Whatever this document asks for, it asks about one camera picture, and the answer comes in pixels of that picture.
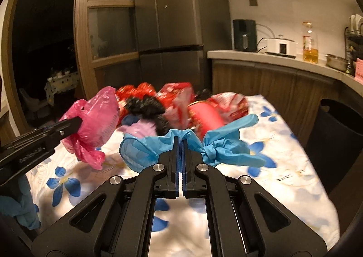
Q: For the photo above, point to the white electric cooker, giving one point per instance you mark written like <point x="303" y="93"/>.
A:
<point x="281" y="46"/>

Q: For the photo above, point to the pink plastic bag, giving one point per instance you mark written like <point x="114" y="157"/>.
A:
<point x="100" y="116"/>

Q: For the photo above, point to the wooden lower cabinet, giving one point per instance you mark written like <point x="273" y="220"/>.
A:
<point x="295" y="94"/>

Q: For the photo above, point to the purple glove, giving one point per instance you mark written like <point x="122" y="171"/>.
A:
<point x="140" y="129"/>

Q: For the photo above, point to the blue gloved left hand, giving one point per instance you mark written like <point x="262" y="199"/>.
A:
<point x="21" y="206"/>

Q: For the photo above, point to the red white printed bag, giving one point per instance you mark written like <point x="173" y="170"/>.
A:
<point x="175" y="97"/>

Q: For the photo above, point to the wooden glass door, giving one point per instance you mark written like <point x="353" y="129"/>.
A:
<point x="106" y="44"/>

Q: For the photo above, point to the pink utensil caddy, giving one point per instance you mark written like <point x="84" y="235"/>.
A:
<point x="359" y="70"/>

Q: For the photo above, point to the dark grey refrigerator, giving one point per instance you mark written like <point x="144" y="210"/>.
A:
<point x="174" y="37"/>

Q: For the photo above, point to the red plastic bag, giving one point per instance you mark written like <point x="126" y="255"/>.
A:
<point x="128" y="91"/>

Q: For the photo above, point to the red white snack bag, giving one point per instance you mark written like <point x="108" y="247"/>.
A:
<point x="230" y="105"/>

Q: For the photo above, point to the small black crumpled bag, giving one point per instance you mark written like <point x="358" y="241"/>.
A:
<point x="204" y="94"/>

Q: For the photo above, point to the blue nitrile glove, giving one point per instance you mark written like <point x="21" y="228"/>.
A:
<point x="219" y="146"/>

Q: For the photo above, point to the black dish rack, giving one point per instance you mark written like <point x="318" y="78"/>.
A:
<point x="353" y="42"/>

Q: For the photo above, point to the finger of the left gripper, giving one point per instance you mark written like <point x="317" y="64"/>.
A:
<point x="58" y="131"/>

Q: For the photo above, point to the black trash bin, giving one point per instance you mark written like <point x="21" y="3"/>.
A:
<point x="335" y="142"/>

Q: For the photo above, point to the black air fryer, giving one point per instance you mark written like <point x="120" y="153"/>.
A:
<point x="245" y="35"/>

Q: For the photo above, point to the cooking oil bottle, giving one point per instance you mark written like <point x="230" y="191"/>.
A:
<point x="310" y="43"/>

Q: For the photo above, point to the red paper cup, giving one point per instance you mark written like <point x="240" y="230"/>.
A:
<point x="204" y="117"/>

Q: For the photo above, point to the stainless steel bowl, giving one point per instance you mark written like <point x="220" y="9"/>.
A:
<point x="336" y="62"/>

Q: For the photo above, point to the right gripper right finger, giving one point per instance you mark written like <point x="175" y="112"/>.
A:
<point x="243" y="218"/>

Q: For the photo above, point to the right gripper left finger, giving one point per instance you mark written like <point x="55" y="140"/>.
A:
<point x="116" y="219"/>

